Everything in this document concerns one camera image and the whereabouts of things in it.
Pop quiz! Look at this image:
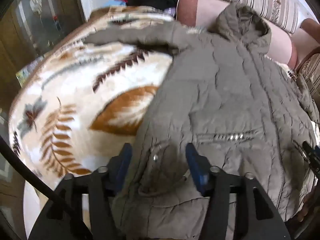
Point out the olive quilted hooded jacket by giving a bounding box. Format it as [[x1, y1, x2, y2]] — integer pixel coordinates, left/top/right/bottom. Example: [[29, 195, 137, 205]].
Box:
[[84, 2, 320, 240]]

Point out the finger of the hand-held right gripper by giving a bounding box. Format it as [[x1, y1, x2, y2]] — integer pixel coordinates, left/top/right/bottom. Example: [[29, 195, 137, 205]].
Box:
[[300, 141, 320, 178]]

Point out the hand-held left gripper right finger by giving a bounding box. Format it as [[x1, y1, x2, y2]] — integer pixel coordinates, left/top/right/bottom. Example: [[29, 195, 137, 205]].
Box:
[[185, 142, 292, 240]]

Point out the wooden glass door cabinet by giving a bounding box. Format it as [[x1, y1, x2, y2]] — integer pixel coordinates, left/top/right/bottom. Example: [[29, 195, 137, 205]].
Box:
[[0, 0, 87, 110]]

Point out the black cable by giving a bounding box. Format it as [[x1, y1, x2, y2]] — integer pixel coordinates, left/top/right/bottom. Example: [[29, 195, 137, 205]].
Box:
[[0, 136, 84, 233]]

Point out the leaf print fleece blanket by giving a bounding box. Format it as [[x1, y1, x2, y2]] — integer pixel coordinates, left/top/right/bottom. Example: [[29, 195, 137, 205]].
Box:
[[9, 5, 208, 190]]

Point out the colourful printed booklet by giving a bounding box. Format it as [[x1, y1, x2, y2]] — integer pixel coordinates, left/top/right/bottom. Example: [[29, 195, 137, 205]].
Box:
[[15, 55, 46, 87]]

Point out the pink sofa cushion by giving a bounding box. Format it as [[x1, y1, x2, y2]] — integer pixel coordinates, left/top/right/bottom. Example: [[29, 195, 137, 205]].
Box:
[[176, 0, 320, 72]]

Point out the striped sofa backrest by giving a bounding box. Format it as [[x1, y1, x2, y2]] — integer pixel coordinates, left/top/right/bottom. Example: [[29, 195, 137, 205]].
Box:
[[186, 0, 320, 100]]

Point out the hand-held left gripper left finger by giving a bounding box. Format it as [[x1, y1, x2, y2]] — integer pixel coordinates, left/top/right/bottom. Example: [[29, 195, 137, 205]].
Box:
[[29, 142, 133, 240]]

